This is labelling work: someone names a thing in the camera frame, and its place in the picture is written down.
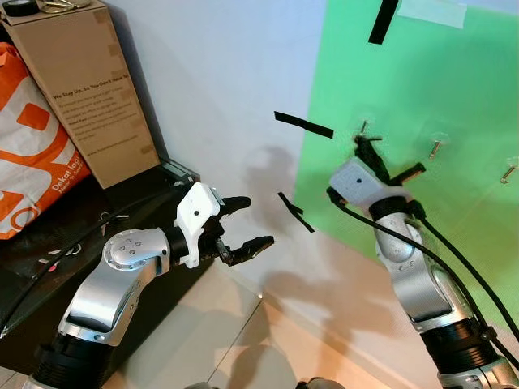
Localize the black table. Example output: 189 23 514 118
0 159 244 345

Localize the green wall sheet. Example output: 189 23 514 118
293 0 519 329

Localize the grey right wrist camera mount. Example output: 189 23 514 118
328 157 392 216

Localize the metal key ring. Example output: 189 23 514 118
36 0 92 15

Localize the orange and white bag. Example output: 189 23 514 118
0 42 92 241

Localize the clear tape piece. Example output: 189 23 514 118
397 0 469 30

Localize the black right arm gripper cable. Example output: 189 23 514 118
415 212 519 341

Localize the grey robot foot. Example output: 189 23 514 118
294 376 327 389

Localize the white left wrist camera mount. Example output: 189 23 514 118
174 182 224 269

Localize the brown printed cardboard box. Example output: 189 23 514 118
2 0 161 190

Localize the black tape roll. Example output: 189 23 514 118
0 0 41 18

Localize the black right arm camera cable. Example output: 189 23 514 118
327 188 519 365

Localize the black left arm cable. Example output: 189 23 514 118
0 188 183 340

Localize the wide black tape strip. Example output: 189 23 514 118
368 0 401 46

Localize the clear adhesive metal hook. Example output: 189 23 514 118
425 131 452 161
354 112 379 140
497 157 519 186

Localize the long black tape strip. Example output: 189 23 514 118
273 110 335 139

